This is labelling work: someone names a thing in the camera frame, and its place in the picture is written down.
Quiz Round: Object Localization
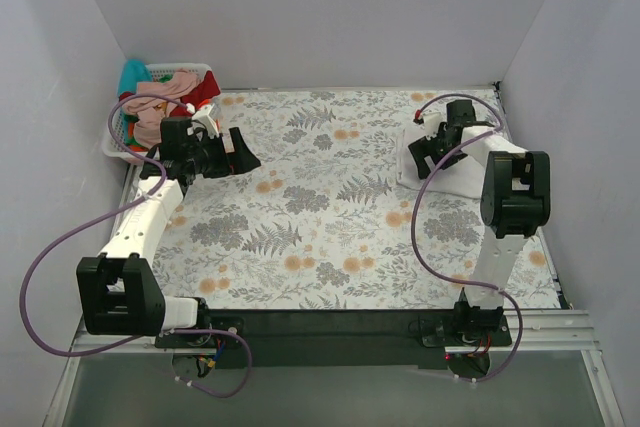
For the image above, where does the pink t shirt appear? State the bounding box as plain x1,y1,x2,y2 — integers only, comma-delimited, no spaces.
122,70,198,149

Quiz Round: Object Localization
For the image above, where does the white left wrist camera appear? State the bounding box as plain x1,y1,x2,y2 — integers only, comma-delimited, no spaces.
191,99,221,138

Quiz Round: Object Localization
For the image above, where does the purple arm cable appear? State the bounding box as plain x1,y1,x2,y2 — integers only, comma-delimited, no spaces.
409,92,524,384
18,94,254,398

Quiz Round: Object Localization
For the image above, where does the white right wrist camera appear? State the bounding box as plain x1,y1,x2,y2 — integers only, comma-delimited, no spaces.
412,111,444,140

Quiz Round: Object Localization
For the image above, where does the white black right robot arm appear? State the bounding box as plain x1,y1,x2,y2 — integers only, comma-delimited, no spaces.
403,94,551,355

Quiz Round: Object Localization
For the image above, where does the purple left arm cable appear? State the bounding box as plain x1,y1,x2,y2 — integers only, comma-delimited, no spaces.
18,94,254,398

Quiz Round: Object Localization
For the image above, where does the green garment in basket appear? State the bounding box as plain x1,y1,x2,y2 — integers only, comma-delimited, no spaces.
123,116,147,152

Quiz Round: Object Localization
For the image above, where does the aluminium frame rail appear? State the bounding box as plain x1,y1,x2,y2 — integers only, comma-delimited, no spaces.
71,309,601,354

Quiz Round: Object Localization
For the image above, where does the floral patterned table mat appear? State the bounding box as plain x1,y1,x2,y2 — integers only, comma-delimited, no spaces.
98,87,562,311

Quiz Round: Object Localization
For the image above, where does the white plastic laundry basket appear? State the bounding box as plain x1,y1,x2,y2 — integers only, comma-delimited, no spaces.
101,62,211,164

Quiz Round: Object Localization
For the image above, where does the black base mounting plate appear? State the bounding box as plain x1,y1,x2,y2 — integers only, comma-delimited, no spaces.
155,308,516,369

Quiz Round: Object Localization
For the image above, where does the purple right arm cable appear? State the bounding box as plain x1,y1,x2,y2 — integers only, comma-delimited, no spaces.
409,92,524,384

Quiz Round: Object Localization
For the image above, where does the red t shirt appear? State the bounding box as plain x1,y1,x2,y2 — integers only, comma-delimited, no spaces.
180,70,221,107

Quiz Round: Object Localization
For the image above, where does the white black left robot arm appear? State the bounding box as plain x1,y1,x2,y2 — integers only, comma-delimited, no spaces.
76,117,261,347

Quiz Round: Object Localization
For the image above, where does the white t shirt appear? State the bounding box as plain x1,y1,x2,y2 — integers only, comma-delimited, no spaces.
396,127,484,200

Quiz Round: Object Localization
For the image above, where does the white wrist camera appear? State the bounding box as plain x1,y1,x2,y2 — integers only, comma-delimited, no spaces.
412,111,444,140
191,99,221,138

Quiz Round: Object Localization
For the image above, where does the teal t shirt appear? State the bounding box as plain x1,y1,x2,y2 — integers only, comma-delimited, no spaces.
117,59,152,101

